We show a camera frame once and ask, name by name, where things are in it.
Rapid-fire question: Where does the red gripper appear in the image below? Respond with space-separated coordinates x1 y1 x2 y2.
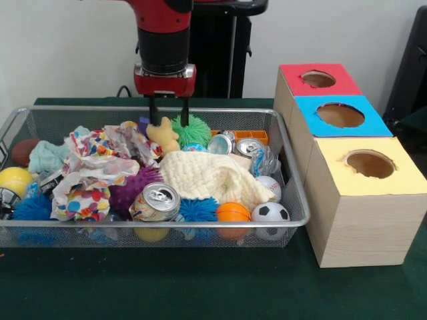
133 63 197 128

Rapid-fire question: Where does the yellow plush toy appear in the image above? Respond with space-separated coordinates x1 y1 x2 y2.
146 117 181 156

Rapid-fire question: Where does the green fuzzy toy with eyes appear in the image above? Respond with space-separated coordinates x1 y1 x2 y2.
171 113 212 149

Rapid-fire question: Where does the purple spiky ball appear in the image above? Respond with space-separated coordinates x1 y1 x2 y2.
108 165 161 215

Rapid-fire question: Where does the colourful patterned cloth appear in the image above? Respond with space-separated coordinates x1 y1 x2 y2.
50 120 164 223

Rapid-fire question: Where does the light teal knitted cloth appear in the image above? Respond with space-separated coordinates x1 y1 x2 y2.
27 141 71 176

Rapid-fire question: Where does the dark red ball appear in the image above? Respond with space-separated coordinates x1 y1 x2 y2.
11 138 42 167

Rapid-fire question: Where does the clear mesh bin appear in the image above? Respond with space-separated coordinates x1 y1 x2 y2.
0 105 310 249

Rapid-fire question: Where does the wooden box with three holes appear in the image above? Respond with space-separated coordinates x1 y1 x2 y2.
274 63 427 268

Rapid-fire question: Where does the cream knitted cloth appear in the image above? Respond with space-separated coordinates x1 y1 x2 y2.
159 149 277 207

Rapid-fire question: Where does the orange toy block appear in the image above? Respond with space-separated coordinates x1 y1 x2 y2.
230 130 269 146

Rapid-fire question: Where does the crushed silver can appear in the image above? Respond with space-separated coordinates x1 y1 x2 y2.
129 183 181 223

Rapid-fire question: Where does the small orange basketball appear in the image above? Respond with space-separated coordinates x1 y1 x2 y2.
215 202 252 239

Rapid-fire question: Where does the black silver drink can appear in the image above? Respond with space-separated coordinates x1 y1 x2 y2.
37 169 63 198

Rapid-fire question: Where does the small soccer ball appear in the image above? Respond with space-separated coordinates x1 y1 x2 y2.
251 201 290 241

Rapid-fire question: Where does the blue spiky ball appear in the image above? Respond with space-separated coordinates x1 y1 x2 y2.
10 193 53 223

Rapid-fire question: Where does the yellow ball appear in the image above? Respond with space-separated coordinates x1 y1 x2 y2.
0 167 33 199

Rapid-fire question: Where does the crushed black drink can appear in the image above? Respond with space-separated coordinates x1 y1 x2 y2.
0 189 21 221

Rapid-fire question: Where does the black chair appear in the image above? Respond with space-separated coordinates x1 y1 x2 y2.
384 5 427 134

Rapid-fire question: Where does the black cable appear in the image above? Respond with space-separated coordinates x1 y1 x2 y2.
117 85 137 99

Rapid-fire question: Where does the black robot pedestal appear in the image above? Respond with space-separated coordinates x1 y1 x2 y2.
137 0 271 99

